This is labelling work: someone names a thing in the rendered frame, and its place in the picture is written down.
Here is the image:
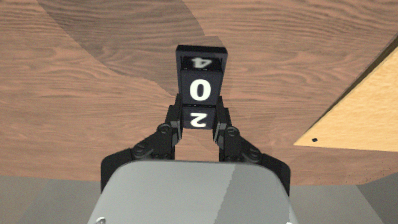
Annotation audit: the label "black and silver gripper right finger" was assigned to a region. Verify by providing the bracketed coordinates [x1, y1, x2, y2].
[212, 96, 291, 197]

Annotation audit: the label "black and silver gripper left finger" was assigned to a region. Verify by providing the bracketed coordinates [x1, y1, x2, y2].
[101, 94, 183, 194]

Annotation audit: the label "black calendar cube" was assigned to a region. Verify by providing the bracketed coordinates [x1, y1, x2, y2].
[180, 56, 223, 105]
[182, 104, 216, 130]

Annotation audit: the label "black tray with grey floor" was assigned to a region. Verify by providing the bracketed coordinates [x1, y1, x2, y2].
[176, 45, 228, 94]

